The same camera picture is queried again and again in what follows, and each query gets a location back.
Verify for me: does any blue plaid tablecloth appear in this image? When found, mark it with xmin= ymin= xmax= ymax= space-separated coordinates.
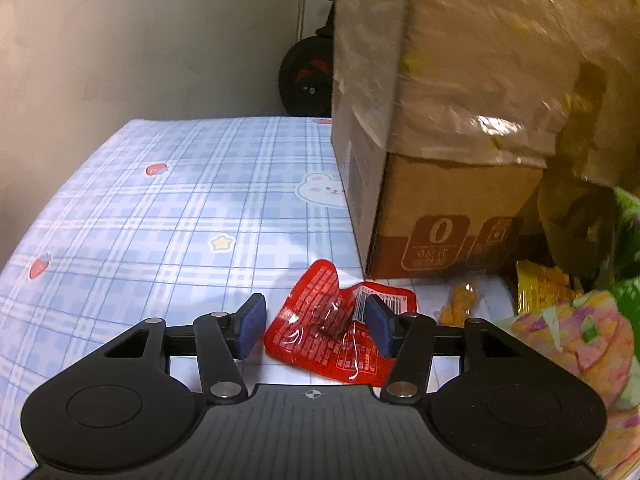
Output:
xmin=0 ymin=116 xmax=518 ymax=466

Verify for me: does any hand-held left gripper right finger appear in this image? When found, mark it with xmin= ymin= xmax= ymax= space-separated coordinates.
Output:
xmin=363 ymin=295 xmax=532 ymax=406

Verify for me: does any pink snack packet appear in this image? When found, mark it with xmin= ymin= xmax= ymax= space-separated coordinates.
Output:
xmin=492 ymin=290 xmax=640 ymax=480

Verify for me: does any yellow snack packet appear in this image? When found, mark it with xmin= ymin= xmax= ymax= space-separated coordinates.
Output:
xmin=515 ymin=260 xmax=586 ymax=316

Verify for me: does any red snack packet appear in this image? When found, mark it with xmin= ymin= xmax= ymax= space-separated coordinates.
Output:
xmin=263 ymin=259 xmax=418 ymax=385

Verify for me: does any brown cardboard box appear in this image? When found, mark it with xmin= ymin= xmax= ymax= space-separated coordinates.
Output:
xmin=330 ymin=0 xmax=640 ymax=281

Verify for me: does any small orange snack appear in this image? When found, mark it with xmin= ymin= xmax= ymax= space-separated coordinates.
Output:
xmin=439 ymin=282 xmax=483 ymax=330

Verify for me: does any green vegetable snack packet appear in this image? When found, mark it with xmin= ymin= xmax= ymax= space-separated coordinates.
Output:
xmin=611 ymin=187 xmax=640 ymax=281

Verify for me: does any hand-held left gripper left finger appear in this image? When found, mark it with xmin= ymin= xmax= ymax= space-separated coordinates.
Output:
xmin=100 ymin=292 xmax=267 ymax=406

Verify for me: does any clear plastic box liner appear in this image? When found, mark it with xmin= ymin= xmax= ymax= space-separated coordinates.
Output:
xmin=332 ymin=0 xmax=640 ymax=281

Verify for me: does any black exercise bike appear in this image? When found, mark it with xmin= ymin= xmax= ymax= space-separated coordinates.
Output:
xmin=278 ymin=0 xmax=337 ymax=117

